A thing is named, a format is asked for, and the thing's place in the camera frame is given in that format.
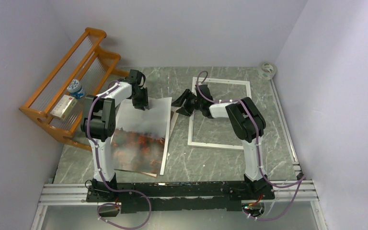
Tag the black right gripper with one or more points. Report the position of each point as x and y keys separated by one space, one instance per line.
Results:
x=179 y=101

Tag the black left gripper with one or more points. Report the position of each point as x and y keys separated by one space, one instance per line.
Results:
x=144 y=103

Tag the brown frame backing board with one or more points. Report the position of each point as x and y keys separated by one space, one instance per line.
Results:
x=137 y=152

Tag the white picture frame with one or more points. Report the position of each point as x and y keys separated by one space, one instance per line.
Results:
x=221 y=112

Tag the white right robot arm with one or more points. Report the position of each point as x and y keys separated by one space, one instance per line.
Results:
x=247 y=123

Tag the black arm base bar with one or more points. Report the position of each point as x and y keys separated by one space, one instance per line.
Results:
x=175 y=196

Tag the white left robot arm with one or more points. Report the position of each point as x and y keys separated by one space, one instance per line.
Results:
x=99 y=122

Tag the blue white round tin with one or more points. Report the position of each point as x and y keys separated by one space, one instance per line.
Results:
x=75 y=89

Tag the white red small box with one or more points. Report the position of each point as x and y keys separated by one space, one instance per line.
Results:
x=64 y=107

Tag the orange wooden rack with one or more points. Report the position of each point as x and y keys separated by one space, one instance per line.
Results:
x=91 y=65

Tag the aluminium rail frame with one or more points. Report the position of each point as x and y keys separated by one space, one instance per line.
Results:
x=75 y=194

